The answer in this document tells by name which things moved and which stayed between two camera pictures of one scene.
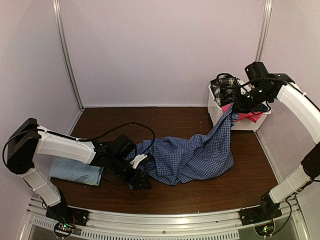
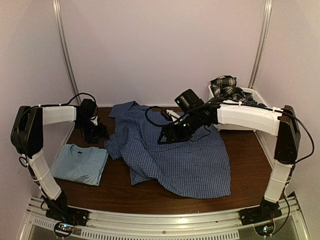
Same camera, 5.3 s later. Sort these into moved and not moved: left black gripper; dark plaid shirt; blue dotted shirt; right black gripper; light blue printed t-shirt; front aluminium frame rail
Moved: right black gripper; blue dotted shirt; left black gripper
Not moved: light blue printed t-shirt; front aluminium frame rail; dark plaid shirt
